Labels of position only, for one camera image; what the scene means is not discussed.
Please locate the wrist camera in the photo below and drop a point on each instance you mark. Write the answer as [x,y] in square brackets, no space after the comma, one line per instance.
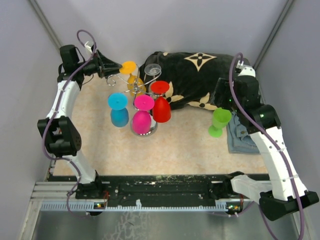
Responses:
[90,47]
[244,70]

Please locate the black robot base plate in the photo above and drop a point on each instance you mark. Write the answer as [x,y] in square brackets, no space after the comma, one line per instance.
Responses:
[158,190]

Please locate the folded denim cloth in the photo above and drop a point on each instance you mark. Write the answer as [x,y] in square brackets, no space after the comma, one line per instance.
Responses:
[238,138]

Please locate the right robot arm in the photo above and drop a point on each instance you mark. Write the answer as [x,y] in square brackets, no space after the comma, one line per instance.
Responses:
[279,197]

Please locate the red wine glass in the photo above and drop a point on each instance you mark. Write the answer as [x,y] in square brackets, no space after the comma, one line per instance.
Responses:
[161,111]

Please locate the orange wine glass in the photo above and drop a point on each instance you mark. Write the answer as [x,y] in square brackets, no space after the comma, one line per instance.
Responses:
[135,85]

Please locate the green wine glass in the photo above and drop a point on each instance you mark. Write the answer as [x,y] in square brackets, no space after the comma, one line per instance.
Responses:
[220,119]

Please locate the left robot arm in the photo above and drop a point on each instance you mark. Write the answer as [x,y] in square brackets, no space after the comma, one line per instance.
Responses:
[60,138]

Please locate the pink wine glass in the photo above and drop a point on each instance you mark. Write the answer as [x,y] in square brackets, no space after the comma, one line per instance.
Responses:
[141,121]

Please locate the blue wine glass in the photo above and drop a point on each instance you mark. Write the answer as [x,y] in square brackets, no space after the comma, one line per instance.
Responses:
[119,114]

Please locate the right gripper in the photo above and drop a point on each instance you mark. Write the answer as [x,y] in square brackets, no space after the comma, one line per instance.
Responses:
[222,87]

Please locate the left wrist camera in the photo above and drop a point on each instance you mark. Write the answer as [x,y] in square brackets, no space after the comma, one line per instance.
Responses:
[90,47]

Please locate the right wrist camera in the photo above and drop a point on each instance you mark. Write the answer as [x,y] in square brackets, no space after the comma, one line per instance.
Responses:
[244,70]

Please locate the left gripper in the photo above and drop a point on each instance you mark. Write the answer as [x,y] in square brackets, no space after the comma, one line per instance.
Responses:
[105,67]

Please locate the clear wine glass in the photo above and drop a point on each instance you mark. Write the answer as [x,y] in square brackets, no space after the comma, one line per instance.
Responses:
[154,70]

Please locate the chrome wine glass rack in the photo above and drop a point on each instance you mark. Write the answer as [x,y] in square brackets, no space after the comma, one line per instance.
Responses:
[154,124]

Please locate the black floral pillow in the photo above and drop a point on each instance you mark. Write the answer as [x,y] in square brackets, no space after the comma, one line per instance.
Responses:
[192,77]

